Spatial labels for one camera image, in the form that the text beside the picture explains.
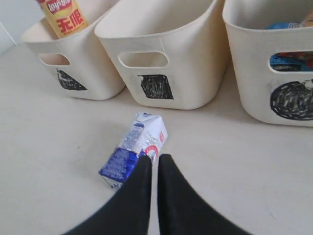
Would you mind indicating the blue noodle packet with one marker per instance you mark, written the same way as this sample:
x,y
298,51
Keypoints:
x,y
290,61

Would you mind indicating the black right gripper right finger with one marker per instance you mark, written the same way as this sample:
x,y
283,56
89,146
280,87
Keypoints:
x,y
181,211

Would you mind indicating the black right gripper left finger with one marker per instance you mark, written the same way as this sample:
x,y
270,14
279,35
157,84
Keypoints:
x,y
128,210

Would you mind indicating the blue white milk carton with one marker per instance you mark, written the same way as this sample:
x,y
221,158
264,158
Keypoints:
x,y
146,137

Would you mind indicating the cream bin triangle mark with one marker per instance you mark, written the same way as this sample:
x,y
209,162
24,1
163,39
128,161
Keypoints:
x,y
79,62

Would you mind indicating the cream bin circle mark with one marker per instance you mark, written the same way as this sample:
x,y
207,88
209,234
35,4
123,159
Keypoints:
x,y
268,95

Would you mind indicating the yellow Lays chips can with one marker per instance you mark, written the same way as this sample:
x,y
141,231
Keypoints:
x,y
65,16

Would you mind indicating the cream bin square mark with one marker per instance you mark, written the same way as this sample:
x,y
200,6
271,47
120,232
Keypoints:
x,y
169,53

